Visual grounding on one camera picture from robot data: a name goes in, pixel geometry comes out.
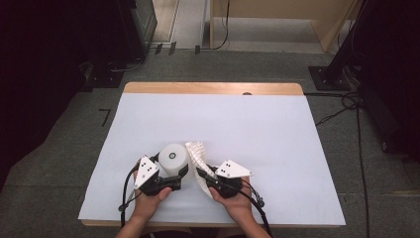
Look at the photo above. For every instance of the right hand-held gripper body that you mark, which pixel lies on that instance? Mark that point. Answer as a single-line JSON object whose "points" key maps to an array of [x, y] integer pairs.
{"points": [[229, 183]]}

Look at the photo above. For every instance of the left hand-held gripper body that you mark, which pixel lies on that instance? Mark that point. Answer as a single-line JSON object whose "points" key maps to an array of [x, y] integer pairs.
{"points": [[155, 183]]}

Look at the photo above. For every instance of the white waffle cloth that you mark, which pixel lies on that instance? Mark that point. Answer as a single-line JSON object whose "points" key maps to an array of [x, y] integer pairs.
{"points": [[198, 153]]}

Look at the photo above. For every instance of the person's left hand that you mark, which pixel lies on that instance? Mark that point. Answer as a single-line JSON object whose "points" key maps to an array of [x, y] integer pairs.
{"points": [[147, 206]]}

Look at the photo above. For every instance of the person's right hand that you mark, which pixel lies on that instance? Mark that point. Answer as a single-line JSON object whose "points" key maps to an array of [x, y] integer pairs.
{"points": [[239, 206]]}

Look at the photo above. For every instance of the wooden table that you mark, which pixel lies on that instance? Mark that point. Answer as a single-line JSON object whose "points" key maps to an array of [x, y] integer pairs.
{"points": [[211, 88]]}

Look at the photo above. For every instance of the black flat stand base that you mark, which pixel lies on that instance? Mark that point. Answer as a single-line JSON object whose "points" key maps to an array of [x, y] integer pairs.
{"points": [[104, 79]]}

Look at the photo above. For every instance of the black cabinet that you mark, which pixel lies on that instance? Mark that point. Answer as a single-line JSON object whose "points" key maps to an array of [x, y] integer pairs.
{"points": [[138, 29]]}

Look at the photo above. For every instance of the black stand with square base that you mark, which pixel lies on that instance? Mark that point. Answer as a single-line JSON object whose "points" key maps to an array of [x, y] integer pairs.
{"points": [[333, 77]]}

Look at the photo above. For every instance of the light wooden desk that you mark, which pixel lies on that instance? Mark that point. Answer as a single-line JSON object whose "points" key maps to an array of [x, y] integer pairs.
{"points": [[280, 8]]}

